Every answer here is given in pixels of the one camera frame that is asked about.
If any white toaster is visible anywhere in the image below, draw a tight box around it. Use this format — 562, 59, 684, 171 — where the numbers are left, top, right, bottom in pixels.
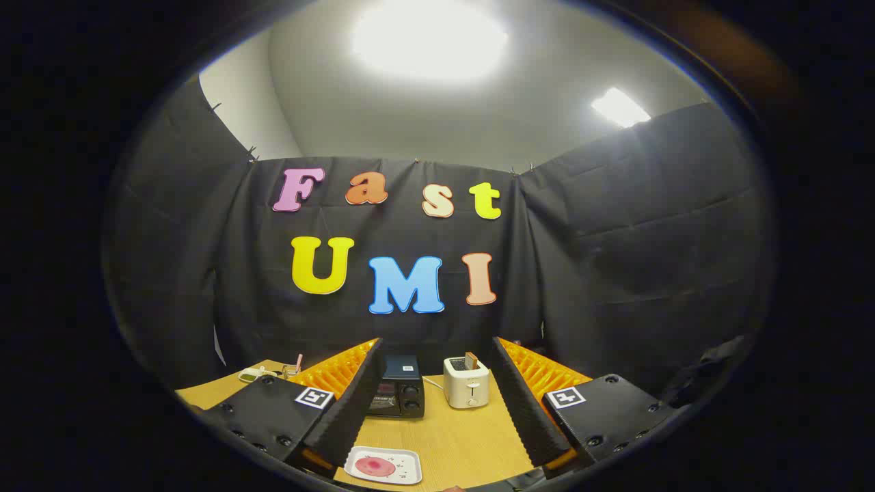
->
443, 355, 491, 409

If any black toaster oven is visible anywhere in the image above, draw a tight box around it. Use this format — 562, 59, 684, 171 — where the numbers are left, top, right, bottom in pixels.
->
366, 354, 426, 420

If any small ceiling light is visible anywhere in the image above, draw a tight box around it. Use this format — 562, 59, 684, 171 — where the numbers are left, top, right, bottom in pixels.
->
591, 87, 651, 128

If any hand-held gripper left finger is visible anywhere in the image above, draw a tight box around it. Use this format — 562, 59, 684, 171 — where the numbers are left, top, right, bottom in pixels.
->
198, 338, 387, 479

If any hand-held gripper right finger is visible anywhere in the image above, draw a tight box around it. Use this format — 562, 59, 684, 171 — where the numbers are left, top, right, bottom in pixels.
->
490, 336, 684, 479

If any white square plate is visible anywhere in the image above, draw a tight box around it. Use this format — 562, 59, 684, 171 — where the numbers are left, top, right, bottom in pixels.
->
344, 446, 422, 486

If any pink ham slice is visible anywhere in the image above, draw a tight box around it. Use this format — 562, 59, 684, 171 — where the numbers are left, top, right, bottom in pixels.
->
355, 456, 396, 478

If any large ceiling light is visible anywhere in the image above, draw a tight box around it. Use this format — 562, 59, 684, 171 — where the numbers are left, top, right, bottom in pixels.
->
352, 0, 510, 83

